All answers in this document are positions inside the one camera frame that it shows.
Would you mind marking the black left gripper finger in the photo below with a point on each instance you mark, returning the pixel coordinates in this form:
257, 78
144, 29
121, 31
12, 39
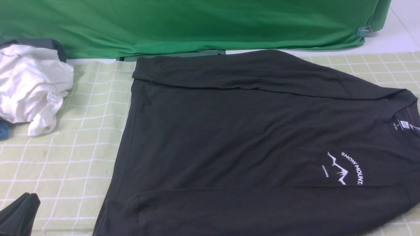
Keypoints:
17, 218

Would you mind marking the dark gray long-sleeve shirt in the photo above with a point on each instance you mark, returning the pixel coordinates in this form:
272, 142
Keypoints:
260, 144

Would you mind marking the crumpled white shirt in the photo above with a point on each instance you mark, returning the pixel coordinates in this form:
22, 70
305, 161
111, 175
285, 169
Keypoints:
33, 85

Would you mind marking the light green checkered tablecloth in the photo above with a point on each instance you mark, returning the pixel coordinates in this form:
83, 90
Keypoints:
70, 169

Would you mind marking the blue cloth at edge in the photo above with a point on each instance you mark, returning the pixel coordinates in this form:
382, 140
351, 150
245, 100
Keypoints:
4, 130

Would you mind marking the dark gray garment under white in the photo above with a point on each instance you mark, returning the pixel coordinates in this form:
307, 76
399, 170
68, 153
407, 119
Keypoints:
46, 43

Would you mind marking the green backdrop cloth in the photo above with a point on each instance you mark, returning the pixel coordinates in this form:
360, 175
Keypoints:
122, 28

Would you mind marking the teal binder clip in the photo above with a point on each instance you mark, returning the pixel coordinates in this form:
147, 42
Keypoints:
362, 32

